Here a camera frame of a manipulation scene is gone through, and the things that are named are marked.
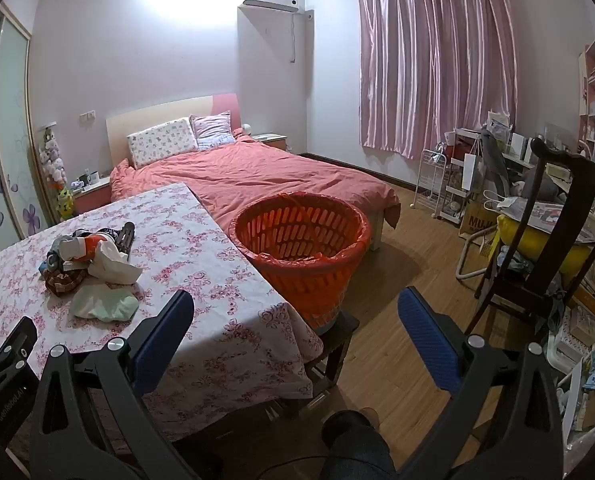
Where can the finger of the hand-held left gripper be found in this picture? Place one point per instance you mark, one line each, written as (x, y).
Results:
(20, 335)

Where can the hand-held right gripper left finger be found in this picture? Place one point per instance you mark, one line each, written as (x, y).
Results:
(162, 340)

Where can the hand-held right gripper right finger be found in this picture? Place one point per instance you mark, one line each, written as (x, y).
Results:
(427, 340)

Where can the orange plastic laundry basket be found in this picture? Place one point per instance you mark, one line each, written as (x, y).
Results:
(297, 270)

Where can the pink floral tablecloth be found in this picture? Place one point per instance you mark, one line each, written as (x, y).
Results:
(202, 270)

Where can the dark wooden stool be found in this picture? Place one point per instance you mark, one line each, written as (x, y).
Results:
(337, 330)

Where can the person's leg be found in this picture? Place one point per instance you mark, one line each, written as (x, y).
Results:
(357, 445)

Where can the yellow cushion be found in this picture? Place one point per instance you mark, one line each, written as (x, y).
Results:
(517, 240)

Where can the yellow plush toy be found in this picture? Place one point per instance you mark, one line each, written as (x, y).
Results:
(65, 202)

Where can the pink nightstand with mugs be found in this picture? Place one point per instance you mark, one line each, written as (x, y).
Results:
(90, 197)

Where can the white rolling cart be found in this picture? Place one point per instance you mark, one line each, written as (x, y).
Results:
(457, 180)

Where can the white mug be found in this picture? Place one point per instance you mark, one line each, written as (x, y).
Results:
(91, 178)

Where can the white paper bag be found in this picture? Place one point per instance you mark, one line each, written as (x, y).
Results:
(472, 170)

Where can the hanging plush toy column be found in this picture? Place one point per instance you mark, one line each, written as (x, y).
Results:
(52, 160)

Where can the grey cloth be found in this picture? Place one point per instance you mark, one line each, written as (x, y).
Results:
(492, 170)

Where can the floral pillow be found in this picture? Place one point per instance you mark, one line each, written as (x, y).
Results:
(162, 141)

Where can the flower print sliding wardrobe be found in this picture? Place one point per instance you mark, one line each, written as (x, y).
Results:
(7, 135)

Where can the bed with pink cover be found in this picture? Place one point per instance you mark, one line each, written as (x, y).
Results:
(277, 175)

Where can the striped pink pillow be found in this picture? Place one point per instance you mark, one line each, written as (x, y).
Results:
(212, 130)

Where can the dark wooden chair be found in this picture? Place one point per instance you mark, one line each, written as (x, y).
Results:
(577, 170)

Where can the cream pink headboard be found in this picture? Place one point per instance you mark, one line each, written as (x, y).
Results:
(167, 110)

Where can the pink curtain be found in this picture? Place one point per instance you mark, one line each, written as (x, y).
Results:
(437, 55)

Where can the air conditioner pipe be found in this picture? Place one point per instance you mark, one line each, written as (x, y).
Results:
(293, 35)

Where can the white tube frame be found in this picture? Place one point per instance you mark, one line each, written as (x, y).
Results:
(467, 260)

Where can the white wall socket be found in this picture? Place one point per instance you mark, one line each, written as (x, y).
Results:
(87, 116)

